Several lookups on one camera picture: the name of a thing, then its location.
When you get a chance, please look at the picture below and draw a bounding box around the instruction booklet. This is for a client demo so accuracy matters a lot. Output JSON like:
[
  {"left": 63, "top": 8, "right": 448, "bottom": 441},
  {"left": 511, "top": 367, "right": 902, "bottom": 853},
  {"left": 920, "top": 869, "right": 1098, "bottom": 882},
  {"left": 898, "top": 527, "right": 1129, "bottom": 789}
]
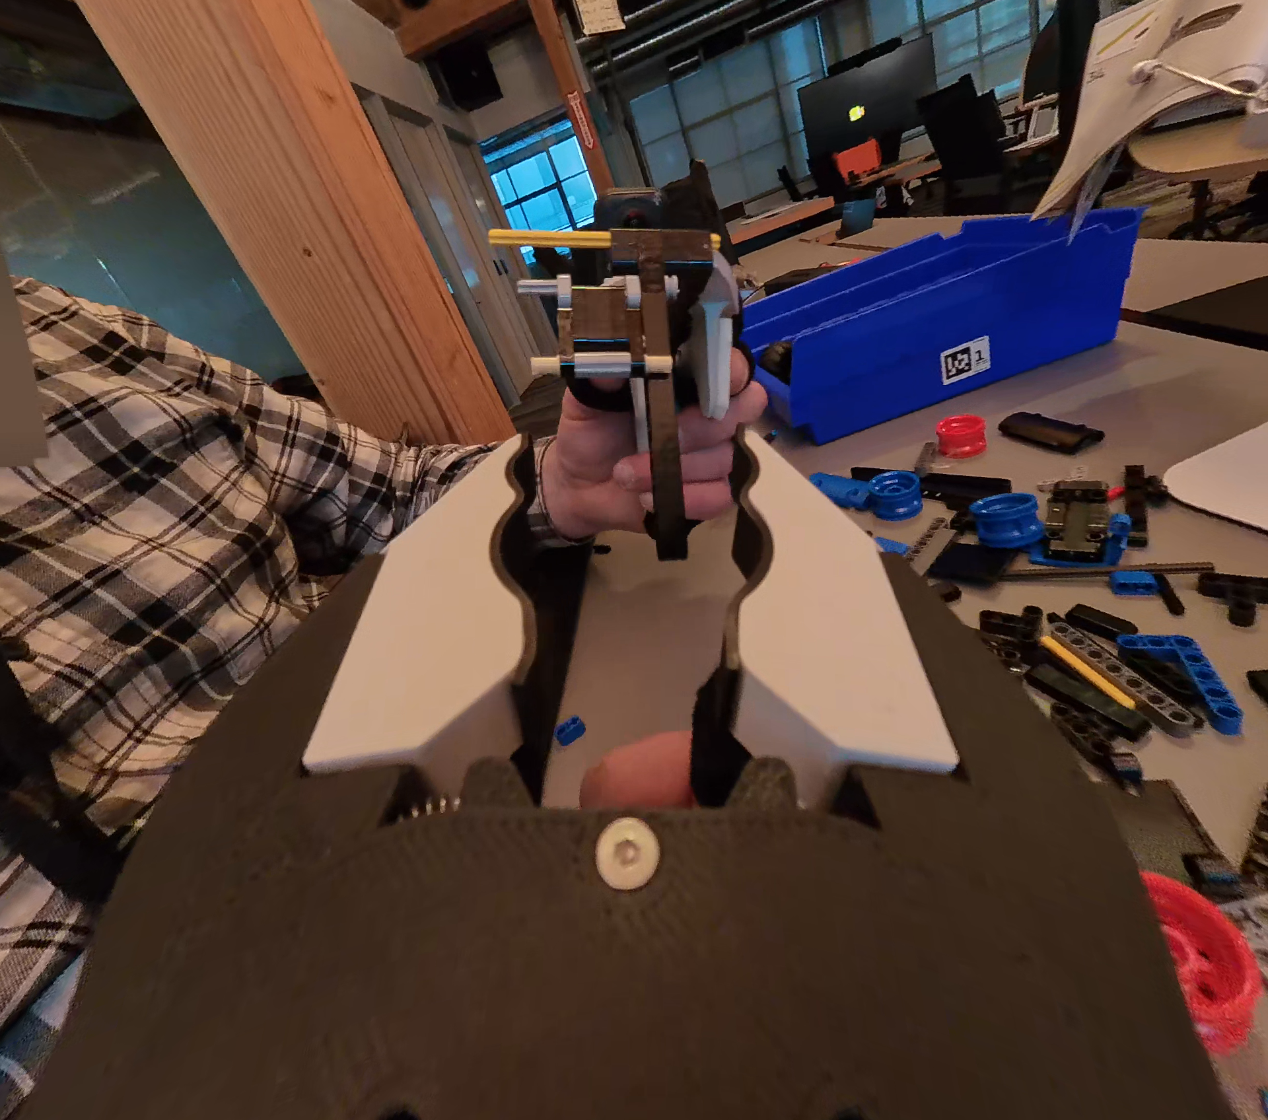
[{"left": 1029, "top": 0, "right": 1268, "bottom": 222}]

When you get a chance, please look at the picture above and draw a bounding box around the short yellow axle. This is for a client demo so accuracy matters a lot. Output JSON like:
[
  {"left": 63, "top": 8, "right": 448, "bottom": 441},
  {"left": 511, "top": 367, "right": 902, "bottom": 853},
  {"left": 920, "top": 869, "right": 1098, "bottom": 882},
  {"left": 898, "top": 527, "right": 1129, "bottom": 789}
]
[{"left": 1041, "top": 634, "right": 1135, "bottom": 710}]

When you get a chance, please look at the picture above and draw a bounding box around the black square panel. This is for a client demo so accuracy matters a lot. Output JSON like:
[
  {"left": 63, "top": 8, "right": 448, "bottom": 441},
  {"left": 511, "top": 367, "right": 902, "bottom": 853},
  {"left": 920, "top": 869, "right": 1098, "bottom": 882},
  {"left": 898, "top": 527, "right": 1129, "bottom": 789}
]
[{"left": 1104, "top": 777, "right": 1241, "bottom": 890}]

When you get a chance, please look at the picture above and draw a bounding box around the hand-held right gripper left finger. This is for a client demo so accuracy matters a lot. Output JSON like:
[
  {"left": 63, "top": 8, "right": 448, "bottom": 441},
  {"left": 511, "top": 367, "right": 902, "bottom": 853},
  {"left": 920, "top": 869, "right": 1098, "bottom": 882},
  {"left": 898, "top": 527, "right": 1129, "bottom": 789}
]
[{"left": 301, "top": 438, "right": 558, "bottom": 806}]

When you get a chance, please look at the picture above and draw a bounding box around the wooden pillar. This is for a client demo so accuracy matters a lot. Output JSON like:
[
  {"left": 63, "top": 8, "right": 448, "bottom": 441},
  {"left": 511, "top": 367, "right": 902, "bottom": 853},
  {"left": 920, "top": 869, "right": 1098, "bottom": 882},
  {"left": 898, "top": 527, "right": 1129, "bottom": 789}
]
[{"left": 0, "top": 0, "right": 518, "bottom": 450}]

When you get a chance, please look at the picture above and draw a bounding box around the long thin black axle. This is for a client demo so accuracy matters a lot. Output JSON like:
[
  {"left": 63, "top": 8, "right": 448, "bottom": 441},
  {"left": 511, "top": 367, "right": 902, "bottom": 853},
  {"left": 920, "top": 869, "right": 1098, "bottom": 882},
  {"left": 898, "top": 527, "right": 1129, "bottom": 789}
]
[{"left": 996, "top": 560, "right": 1217, "bottom": 585}]

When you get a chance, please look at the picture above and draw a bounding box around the yellow axle with black connector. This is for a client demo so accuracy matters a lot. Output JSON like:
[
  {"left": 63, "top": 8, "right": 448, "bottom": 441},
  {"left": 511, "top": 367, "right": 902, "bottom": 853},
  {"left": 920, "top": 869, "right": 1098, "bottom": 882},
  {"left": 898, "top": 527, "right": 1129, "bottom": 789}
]
[{"left": 486, "top": 228, "right": 714, "bottom": 273}]

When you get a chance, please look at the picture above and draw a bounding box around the blue angled beam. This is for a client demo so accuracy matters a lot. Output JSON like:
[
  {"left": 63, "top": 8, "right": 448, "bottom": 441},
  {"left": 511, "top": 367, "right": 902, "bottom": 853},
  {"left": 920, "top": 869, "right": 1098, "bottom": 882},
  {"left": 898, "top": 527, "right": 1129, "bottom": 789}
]
[{"left": 1118, "top": 634, "right": 1243, "bottom": 738}]

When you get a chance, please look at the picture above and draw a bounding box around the blue storage bin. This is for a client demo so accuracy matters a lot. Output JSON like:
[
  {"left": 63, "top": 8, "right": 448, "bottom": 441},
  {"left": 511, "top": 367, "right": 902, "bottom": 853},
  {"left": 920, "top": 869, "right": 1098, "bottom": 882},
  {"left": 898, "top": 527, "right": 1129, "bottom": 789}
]
[{"left": 742, "top": 208, "right": 1148, "bottom": 450}]

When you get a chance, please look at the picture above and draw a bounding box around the long grey beam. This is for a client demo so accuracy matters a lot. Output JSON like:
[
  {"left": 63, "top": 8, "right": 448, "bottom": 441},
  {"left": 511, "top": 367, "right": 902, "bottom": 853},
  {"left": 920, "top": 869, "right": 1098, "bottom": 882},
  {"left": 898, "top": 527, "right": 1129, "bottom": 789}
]
[{"left": 1049, "top": 621, "right": 1205, "bottom": 743}]

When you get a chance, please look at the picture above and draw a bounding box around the person's left hand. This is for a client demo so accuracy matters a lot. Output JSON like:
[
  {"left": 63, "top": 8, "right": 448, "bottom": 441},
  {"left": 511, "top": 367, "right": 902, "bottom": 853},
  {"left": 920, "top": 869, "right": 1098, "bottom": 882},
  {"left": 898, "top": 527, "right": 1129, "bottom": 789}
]
[{"left": 541, "top": 387, "right": 774, "bottom": 542}]

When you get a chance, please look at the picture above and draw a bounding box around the person in plaid shirt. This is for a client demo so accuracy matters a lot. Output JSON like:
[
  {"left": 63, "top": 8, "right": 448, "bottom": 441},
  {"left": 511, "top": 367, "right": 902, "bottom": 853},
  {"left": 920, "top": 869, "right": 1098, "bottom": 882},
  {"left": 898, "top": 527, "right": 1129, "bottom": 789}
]
[{"left": 0, "top": 605, "right": 327, "bottom": 1120}]

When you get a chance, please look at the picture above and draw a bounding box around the pile of black and blue bricks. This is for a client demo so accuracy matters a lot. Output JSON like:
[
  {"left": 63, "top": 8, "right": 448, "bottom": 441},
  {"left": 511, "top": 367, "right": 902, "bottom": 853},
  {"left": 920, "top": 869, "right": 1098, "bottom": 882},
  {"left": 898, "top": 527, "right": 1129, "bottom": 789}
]
[{"left": 850, "top": 450, "right": 1268, "bottom": 795}]

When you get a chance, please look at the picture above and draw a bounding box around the person's right hand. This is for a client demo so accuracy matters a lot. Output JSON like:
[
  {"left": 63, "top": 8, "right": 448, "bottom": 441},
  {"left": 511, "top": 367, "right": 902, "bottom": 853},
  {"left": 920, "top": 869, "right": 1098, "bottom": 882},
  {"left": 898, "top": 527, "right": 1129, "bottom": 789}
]
[{"left": 580, "top": 730, "right": 697, "bottom": 811}]

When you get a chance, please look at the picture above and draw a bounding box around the black office chair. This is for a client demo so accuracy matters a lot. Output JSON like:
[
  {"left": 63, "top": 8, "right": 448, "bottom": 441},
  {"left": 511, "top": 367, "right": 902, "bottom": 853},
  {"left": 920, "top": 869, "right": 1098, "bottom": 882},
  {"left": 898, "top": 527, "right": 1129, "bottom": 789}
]
[{"left": 915, "top": 75, "right": 1014, "bottom": 215}]

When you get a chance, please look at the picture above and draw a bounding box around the grey desk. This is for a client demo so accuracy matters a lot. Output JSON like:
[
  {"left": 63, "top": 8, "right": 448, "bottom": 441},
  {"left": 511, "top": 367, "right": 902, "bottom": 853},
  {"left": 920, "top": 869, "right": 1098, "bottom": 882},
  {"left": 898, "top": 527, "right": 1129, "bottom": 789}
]
[{"left": 541, "top": 211, "right": 1268, "bottom": 1120}]

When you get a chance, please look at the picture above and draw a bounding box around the black monitor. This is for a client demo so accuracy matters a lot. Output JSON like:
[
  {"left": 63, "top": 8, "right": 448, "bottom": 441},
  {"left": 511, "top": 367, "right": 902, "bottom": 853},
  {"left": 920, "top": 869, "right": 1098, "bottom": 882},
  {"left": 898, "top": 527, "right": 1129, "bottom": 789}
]
[{"left": 795, "top": 36, "right": 938, "bottom": 163}]

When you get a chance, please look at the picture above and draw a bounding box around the black beam frame assembly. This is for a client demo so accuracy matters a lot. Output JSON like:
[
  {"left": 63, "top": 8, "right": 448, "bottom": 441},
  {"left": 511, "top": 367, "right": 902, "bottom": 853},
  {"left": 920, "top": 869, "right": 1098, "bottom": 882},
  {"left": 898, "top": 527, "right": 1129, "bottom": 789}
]
[{"left": 514, "top": 246, "right": 739, "bottom": 560}]

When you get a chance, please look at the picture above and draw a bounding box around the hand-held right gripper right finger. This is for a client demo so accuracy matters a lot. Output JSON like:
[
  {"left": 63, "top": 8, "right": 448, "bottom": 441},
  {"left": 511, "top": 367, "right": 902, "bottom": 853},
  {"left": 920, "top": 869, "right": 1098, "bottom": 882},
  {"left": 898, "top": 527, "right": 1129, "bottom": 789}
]
[{"left": 692, "top": 430, "right": 962, "bottom": 806}]

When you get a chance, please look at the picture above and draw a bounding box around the black grooved block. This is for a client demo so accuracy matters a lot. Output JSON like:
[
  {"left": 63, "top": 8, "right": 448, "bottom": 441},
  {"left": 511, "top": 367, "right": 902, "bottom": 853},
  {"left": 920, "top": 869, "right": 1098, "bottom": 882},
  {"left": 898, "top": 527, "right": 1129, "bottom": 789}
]
[{"left": 996, "top": 410, "right": 1104, "bottom": 456}]

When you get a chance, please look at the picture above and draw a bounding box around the person's left forearm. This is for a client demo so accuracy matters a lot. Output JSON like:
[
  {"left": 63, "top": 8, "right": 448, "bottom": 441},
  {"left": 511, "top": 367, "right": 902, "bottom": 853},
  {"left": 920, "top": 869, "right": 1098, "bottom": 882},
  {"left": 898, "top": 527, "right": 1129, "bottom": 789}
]
[{"left": 0, "top": 273, "right": 594, "bottom": 645}]

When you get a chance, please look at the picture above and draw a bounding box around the black chassis on blue frame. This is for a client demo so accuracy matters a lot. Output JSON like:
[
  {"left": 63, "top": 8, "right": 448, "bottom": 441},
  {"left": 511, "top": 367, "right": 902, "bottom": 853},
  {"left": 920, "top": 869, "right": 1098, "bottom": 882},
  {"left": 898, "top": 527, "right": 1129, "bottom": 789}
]
[{"left": 1029, "top": 478, "right": 1134, "bottom": 567}]

